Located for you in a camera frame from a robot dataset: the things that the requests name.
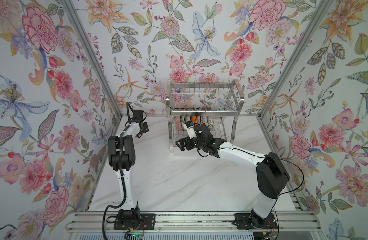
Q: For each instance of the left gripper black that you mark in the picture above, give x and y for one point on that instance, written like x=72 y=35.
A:
x=144 y=127

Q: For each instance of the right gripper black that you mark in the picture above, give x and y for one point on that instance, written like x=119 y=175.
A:
x=187 y=141

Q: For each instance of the pink bowl dark floral inside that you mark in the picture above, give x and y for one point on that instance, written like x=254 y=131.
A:
x=178 y=125

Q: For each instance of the green leaf patterned bowl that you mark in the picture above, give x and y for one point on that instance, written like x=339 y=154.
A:
x=183 y=120

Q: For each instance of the stainless steel dish rack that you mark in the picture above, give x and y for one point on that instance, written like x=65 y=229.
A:
x=218 y=100

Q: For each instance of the green geometric patterned bowl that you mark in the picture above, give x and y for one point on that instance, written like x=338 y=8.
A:
x=205 y=120

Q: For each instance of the brown white patterned bowl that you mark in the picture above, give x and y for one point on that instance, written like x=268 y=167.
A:
x=210 y=123

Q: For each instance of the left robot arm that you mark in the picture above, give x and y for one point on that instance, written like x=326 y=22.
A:
x=122 y=157

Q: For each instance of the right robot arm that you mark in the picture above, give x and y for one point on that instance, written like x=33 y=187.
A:
x=272 y=177

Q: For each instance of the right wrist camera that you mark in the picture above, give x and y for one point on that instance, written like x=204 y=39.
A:
x=189 y=126

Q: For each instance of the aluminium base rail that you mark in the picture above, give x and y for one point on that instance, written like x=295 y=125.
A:
x=284 y=221

